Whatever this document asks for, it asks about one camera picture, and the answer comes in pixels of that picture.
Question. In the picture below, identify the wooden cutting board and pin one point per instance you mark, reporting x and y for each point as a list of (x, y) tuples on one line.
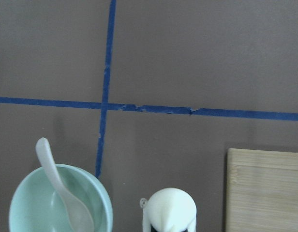
[(261, 191)]

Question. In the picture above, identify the light green bowl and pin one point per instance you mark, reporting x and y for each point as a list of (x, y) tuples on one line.
[(36, 207)]

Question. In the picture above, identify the white steamed bun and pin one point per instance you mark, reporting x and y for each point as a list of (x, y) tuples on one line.
[(169, 210)]

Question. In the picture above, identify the translucent white plastic spoon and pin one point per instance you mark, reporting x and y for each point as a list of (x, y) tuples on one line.
[(79, 217)]

